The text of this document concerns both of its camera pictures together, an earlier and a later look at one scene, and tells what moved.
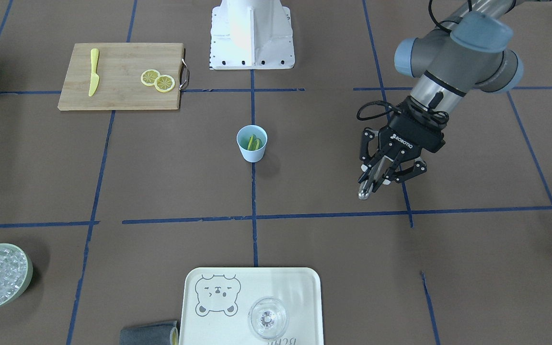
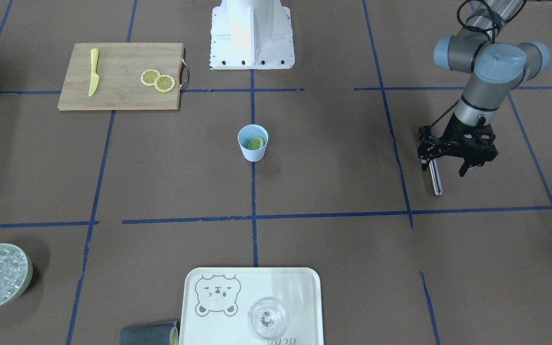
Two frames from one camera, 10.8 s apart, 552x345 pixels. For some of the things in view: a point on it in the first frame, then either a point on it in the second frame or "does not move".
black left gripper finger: x=419 y=167 to x=469 y=162
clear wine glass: x=268 y=318 does not move
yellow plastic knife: x=95 y=79 does not move
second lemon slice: x=148 y=76 does not move
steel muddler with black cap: x=373 y=176 to x=436 y=178
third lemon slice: x=164 y=83 does not move
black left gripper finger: x=367 y=134 to x=425 y=160
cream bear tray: x=217 y=301 does not move
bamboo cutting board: x=120 y=66 does not move
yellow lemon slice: x=254 y=143 does not move
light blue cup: x=252 y=140 does not move
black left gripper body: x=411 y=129 to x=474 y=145
